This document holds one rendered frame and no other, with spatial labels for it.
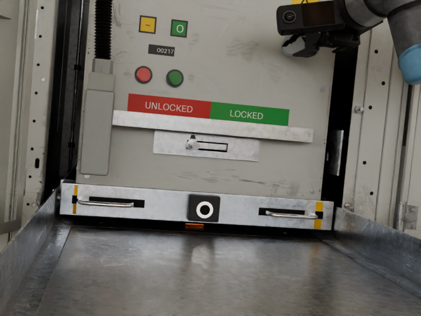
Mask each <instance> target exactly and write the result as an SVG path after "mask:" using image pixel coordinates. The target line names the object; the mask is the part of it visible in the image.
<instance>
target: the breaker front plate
mask: <svg viewBox="0 0 421 316"><path fill-rule="evenodd" d="M291 1H292V0H113V1H112V2H111V3H112V14H111V15H112V17H111V18H112V20H111V21H112V23H111V24H112V25H111V27H112V29H110V30H112V31H111V35H110V36H111V38H110V39H111V41H110V42H111V44H110V45H111V47H110V48H111V50H110V51H111V53H110V54H111V56H110V58H111V59H110V60H112V61H113V74H114V76H115V82H114V91H113V92H114V94H115V97H114V106H113V108H114V110H122V111H127V108H128V94H129V93H132V94H139V95H151V96H158V97H170V98H183V99H189V100H202V101H208V102H221V103H233V104H239V105H252V106H259V107H271V108H283V109H289V120H288V126H290V127H302V128H310V129H313V141H312V143H309V142H295V141H287V140H274V139H260V138H252V137H238V136H231V135H217V134H203V133H196V132H194V134H193V133H192V132H182V131H174V130H160V129H147V128H140V127H126V126H118V125H112V136H111V144H110V147H111V148H110V159H109V168H108V170H109V171H108V174H107V176H96V175H87V174H80V158H81V142H82V133H83V118H84V109H85V93H86V90H87V85H88V74H89V73H90V72H92V63H93V59H95V58H94V57H95V55H94V54H95V52H94V51H95V50H96V49H94V48H95V47H96V46H94V45H95V44H96V43H94V42H95V41H96V40H94V39H95V38H96V37H94V35H96V34H95V32H96V31H95V30H94V29H96V28H95V26H96V25H95V23H96V22H95V17H96V16H95V14H96V12H95V11H96V9H95V8H96V6H95V5H96V3H95V2H96V0H91V13H90V28H89V37H88V53H87V62H86V78H85V93H84V102H83V118H82V126H81V142H80V158H79V166H78V182H77V183H83V184H101V185H111V186H128V187H146V188H156V189H173V190H183V191H200V192H218V193H228V194H245V195H255V196H272V197H282V198H300V199H317V200H320V188H321V176H322V170H323V158H324V151H325V139H326V127H327V120H328V108H329V101H330V90H331V77H332V71H333V58H334V53H332V51H333V50H335V49H334V48H327V47H320V50H319V51H318V52H319V53H318V54H317V55H314V56H312V57H309V58H304V57H295V56H286V55H284V54H283V53H282V52H281V51H282V49H281V46H282V42H283V40H284V37H285V36H281V35H280V34H279V33H278V29H277V21H276V11H277V8H278V7H279V6H285V5H291ZM140 15H142V16H152V17H157V24H156V32H155V34H150V33H140V32H138V30H139V22H140ZM172 19H177V20H183V21H188V27H187V37H186V38H182V37H176V36H171V35H170V29H171V20H172ZM148 44H150V45H160V46H171V47H175V51H174V56H165V55H154V54H148ZM140 66H147V67H149V68H150V69H151V71H152V79H151V80H150V82H148V83H146V84H141V83H139V82H138V81H136V79H135V71H136V69H137V68H138V67H140ZM170 70H179V71H181V72H182V74H183V76H184V80H183V83H182V84H181V85H180V86H178V87H171V86H170V85H169V84H168V83H167V81H166V76H167V73H168V72H169V71H170ZM191 135H195V138H196V139H194V140H196V141H204V142H218V143H227V152H215V151H207V150H189V149H186V148H187V140H191V139H190V137H191Z"/></svg>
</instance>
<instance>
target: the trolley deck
mask: <svg viewBox="0 0 421 316"><path fill-rule="evenodd" d="M37 316H421V299H419V298H417V297H416V296H414V295H412V294H411V293H409V292H407V291H406V290H404V289H402V288H400V287H399V286H397V285H396V284H394V283H392V282H390V281H388V280H387V279H385V278H384V277H382V276H380V275H378V274H377V273H375V272H373V271H371V270H370V269H368V268H366V267H365V266H363V265H361V264H359V263H358V262H356V261H355V260H352V259H351V258H349V257H347V256H346V255H344V254H343V253H340V252H339V251H337V250H336V249H334V248H332V247H330V246H329V245H327V244H326V243H321V242H309V241H286V240H264V239H252V238H230V237H218V236H195V235H183V234H161V233H138V232H126V231H104V230H92V229H71V230H70V233H69V235H68V237H67V240H66V243H65V245H64V247H63V250H62V252H61V255H60V258H59V260H58V263H57V265H56V268H55V270H54V273H53V276H52V277H51V280H50V283H49V285H48V288H47V290H46V293H45V295H44V298H43V301H42V302H41V305H40V308H39V310H38V313H37Z"/></svg>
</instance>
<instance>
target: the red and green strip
mask: <svg viewBox="0 0 421 316"><path fill-rule="evenodd" d="M127 111H129V112H142V113H155V114H162V115H175V116H183V117H195V118H203V119H216V120H228V121H236V122H249V123H256V124H269V125H282V126H288V120H289V109H283V108H271V107H259V106H252V105H239V104H233V103H221V102H208V101H202V100H189V99H183V98H170V97H158V96H151V95H139V94H132V93H129V94H128V108H127Z"/></svg>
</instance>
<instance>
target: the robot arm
mask: <svg viewBox="0 0 421 316"><path fill-rule="evenodd" d="M385 18H387V19H388V25H389V27H390V32H391V35H392V39H393V44H394V46H395V51H396V54H397V58H398V67H399V69H400V70H401V71H402V75H403V79H404V80H405V82H406V83H407V84H409V85H419V84H421V0H331V1H320V2H319V1H318V2H313V3H303V4H291V5H285V6H279V7H278V8H277V11H276V21H277V29H278V33H279V34H280V35H281V36H285V37H284V40H283V42H282V46H281V49H282V51H281V52H282V53H283V54H284V55H286V56H295V57H304V58H309V57H312V56H314V55H317V54H318V53H319V52H318V51H319V50H320V47H327V48H336V47H337V46H339V48H337V49H335V50H333V51H332V53H338V54H341V55H342V54H343V53H346V52H347V51H349V50H351V49H353V48H355V47H357V46H358V45H360V35H361V34H363V33H365V32H367V31H369V30H370V29H372V28H374V27H376V26H378V25H379V24H381V23H383V20H384V19H385ZM352 36H354V37H355V38H356V41H351V40H352ZM292 42H294V43H293V44H292ZM345 46H351V47H350V48H348V49H346V50H340V49H342V48H343V47H345Z"/></svg>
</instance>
